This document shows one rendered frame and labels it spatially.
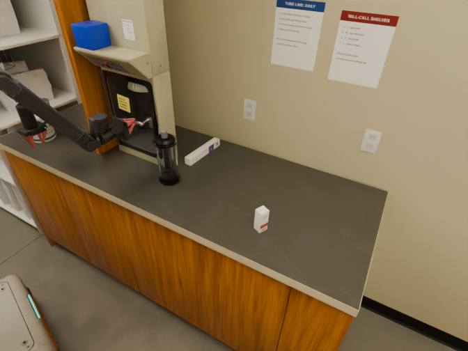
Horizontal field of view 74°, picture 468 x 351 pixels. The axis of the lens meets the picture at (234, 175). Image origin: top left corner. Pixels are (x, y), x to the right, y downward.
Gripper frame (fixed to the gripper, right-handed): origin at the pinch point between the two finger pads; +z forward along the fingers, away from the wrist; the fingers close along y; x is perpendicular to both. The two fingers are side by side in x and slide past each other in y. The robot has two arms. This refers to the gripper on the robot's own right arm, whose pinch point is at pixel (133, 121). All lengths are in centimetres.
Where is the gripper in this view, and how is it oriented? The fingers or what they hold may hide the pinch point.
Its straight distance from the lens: 153.8
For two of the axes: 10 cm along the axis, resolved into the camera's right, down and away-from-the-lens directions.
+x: -8.7, -3.1, 3.8
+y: 0.2, -8.0, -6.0
